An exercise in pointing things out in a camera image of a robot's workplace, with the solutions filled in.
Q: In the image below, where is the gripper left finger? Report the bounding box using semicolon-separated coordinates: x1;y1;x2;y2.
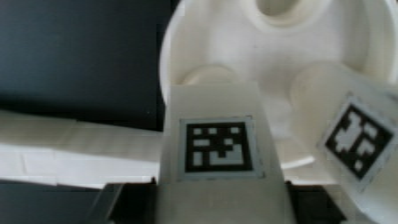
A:
86;183;157;224

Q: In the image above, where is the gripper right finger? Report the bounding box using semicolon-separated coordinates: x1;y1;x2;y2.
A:
286;182;347;224

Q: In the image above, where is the white stool leg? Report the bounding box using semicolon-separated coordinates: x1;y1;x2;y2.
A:
157;82;297;224
292;62;398;224

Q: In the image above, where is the white round stool seat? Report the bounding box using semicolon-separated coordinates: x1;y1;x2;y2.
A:
160;0;398;170

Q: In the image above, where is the white front fence bar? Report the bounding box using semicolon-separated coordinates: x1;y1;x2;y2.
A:
0;110;162;188

